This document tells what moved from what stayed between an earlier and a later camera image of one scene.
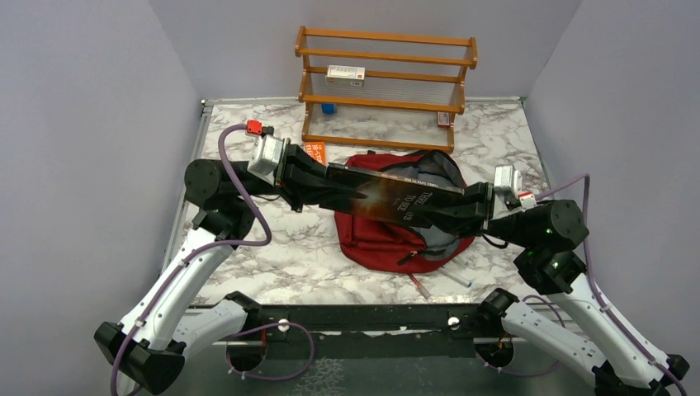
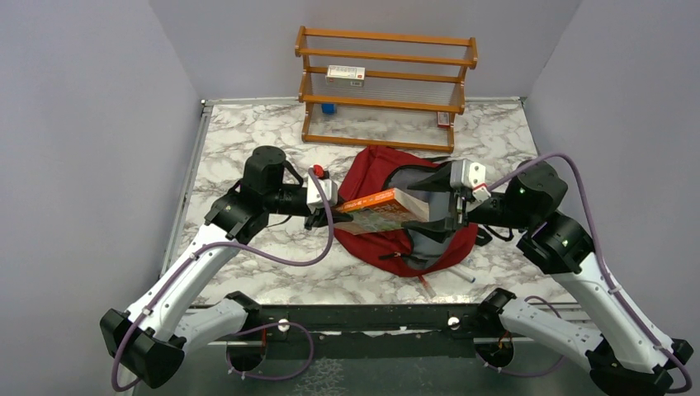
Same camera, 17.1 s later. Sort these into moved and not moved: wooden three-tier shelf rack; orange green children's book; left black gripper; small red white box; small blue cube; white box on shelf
Moved: orange green children's book; left black gripper
Not moved: wooden three-tier shelf rack; small red white box; white box on shelf; small blue cube
